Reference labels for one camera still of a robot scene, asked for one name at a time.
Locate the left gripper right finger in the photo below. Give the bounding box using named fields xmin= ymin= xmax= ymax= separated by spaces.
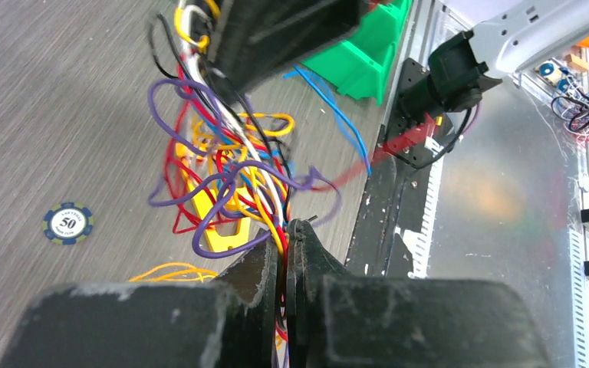
xmin=285 ymin=219 xmax=551 ymax=367

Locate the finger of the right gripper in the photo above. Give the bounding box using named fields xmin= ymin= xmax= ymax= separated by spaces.
xmin=208 ymin=0 xmax=366 ymax=92

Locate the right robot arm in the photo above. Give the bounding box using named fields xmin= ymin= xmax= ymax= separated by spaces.
xmin=206 ymin=1 xmax=589 ymax=124

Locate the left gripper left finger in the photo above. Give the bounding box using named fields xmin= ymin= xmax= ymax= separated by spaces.
xmin=0 ymin=232 xmax=278 ymax=367

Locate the yellow triangular plastic frame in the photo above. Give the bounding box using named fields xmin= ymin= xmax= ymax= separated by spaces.
xmin=166 ymin=143 xmax=251 ymax=258

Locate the green plastic bin organiser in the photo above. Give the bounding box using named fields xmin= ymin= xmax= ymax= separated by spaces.
xmin=303 ymin=0 xmax=413 ymax=105

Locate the colourful wire bundle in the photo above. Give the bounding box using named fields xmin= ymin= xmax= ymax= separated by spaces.
xmin=127 ymin=0 xmax=374 ymax=368

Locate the poker chip centre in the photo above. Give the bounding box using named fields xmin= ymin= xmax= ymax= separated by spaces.
xmin=41 ymin=202 xmax=94 ymax=245

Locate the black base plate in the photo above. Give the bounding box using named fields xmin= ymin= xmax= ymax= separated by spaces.
xmin=344 ymin=153 xmax=421 ymax=278

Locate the white slotted cable duct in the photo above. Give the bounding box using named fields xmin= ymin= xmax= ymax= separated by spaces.
xmin=397 ymin=158 xmax=444 ymax=279

